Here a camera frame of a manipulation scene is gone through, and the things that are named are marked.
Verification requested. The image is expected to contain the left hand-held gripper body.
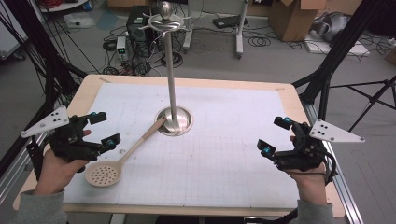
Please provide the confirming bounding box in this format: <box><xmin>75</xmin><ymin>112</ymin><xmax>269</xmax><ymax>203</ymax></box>
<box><xmin>21</xmin><ymin>105</ymin><xmax>102</xmax><ymax>162</ymax></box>

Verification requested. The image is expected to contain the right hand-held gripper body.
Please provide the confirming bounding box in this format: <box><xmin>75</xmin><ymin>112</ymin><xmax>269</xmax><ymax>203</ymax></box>
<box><xmin>274</xmin><ymin>119</ymin><xmax>366</xmax><ymax>185</ymax></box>

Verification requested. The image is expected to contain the beige slotted spoon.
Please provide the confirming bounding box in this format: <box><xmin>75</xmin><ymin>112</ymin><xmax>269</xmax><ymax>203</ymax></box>
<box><xmin>84</xmin><ymin>116</ymin><xmax>167</xmax><ymax>189</ymax></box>

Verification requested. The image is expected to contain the steel utensil stand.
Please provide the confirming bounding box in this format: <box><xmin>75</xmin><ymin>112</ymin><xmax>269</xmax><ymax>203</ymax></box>
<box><xmin>138</xmin><ymin>0</ymin><xmax>194</xmax><ymax>137</ymax></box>

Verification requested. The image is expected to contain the person's right hand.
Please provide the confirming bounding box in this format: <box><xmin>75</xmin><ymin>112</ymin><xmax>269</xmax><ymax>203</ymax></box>
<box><xmin>286</xmin><ymin>134</ymin><xmax>329</xmax><ymax>206</ymax></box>

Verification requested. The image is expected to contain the person's left hand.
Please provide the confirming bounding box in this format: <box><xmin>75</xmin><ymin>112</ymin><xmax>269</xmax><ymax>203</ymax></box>
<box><xmin>33</xmin><ymin>129</ymin><xmax>92</xmax><ymax>196</ymax></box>

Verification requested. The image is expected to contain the white grid mat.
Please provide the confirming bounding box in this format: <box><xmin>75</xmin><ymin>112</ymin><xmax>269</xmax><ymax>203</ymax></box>
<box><xmin>64</xmin><ymin>82</ymin><xmax>301</xmax><ymax>209</ymax></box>

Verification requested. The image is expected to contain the grey power supply box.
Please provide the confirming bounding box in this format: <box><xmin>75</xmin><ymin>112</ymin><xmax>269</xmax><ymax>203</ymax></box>
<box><xmin>116</xmin><ymin>35</ymin><xmax>128</xmax><ymax>61</ymax></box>

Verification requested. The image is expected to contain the thin black tripod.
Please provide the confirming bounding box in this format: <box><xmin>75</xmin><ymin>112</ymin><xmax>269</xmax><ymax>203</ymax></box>
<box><xmin>330</xmin><ymin>76</ymin><xmax>396</xmax><ymax>133</ymax></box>

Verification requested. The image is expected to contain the black computer tower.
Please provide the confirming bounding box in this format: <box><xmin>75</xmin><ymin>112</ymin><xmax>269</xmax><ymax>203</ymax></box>
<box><xmin>125</xmin><ymin>5</ymin><xmax>157</xmax><ymax>59</ymax></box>

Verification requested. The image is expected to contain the white flat board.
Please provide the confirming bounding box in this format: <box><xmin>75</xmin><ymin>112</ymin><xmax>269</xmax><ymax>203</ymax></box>
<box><xmin>304</xmin><ymin>39</ymin><xmax>372</xmax><ymax>58</ymax></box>

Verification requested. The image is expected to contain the black truss stand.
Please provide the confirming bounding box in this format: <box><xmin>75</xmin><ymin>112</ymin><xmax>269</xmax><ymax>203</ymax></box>
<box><xmin>292</xmin><ymin>0</ymin><xmax>396</xmax><ymax>122</ymax></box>
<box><xmin>0</xmin><ymin>0</ymin><xmax>89</xmax><ymax>108</ymax></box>

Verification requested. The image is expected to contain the white stand leg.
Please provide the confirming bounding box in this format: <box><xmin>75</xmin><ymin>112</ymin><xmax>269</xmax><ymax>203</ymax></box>
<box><xmin>234</xmin><ymin>0</ymin><xmax>250</xmax><ymax>60</ymax></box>
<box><xmin>182</xmin><ymin>0</ymin><xmax>194</xmax><ymax>52</ymax></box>

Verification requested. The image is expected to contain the clear plastic bag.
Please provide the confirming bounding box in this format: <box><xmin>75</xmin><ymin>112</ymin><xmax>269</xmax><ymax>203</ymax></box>
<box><xmin>64</xmin><ymin>12</ymin><xmax>96</xmax><ymax>30</ymax></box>

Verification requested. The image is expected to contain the large cardboard box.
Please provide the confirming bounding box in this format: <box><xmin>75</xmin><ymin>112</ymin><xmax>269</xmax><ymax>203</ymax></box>
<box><xmin>268</xmin><ymin>0</ymin><xmax>328</xmax><ymax>42</ymax></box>

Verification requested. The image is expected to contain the grey bag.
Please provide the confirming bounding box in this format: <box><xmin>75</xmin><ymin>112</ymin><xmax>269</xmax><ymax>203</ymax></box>
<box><xmin>311</xmin><ymin>11</ymin><xmax>351</xmax><ymax>43</ymax></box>

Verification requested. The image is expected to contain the flat black device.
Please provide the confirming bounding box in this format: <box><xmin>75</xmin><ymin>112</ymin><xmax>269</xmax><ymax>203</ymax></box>
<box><xmin>212</xmin><ymin>14</ymin><xmax>249</xmax><ymax>30</ymax></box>

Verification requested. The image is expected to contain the white round table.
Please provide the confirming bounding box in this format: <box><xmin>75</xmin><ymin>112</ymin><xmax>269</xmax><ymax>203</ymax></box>
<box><xmin>36</xmin><ymin>0</ymin><xmax>90</xmax><ymax>13</ymax></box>

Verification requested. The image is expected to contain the white cabinet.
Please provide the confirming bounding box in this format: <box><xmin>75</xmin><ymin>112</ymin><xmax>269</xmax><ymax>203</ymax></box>
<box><xmin>0</xmin><ymin>0</ymin><xmax>29</xmax><ymax>61</ymax></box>

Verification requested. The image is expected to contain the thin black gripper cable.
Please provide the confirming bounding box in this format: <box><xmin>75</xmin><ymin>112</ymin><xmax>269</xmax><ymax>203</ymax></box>
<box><xmin>323</xmin><ymin>150</ymin><xmax>339</xmax><ymax>186</ymax></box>

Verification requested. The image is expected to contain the aluminium rail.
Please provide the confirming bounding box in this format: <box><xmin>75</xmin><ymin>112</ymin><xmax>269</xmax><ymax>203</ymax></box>
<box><xmin>0</xmin><ymin>132</ymin><xmax>52</xmax><ymax>204</ymax></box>
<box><xmin>300</xmin><ymin>99</ymin><xmax>364</xmax><ymax>224</ymax></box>

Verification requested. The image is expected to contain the coiled black cable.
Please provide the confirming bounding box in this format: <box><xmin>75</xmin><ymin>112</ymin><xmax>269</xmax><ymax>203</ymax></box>
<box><xmin>247</xmin><ymin>35</ymin><xmax>272</xmax><ymax>49</ymax></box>

